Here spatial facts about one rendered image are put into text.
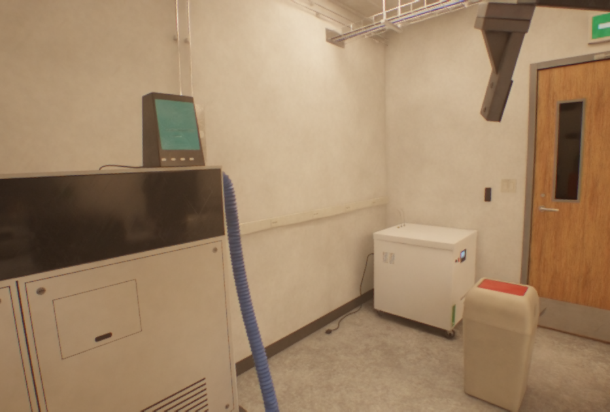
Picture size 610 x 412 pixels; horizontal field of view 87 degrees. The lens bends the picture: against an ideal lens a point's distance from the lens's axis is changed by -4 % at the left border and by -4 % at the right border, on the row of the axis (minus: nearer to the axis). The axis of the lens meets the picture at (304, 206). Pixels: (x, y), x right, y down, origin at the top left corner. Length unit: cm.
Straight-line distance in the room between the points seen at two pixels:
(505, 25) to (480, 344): 207
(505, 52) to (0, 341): 77
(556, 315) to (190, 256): 314
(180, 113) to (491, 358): 206
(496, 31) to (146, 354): 78
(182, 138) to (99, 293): 36
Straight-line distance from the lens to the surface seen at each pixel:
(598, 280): 339
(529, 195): 327
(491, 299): 219
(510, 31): 37
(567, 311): 349
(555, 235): 332
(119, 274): 73
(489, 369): 237
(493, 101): 38
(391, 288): 313
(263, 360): 91
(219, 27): 235
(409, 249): 294
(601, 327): 351
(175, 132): 82
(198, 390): 92
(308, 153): 270
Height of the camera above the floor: 144
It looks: 7 degrees down
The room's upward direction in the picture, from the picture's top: 2 degrees counter-clockwise
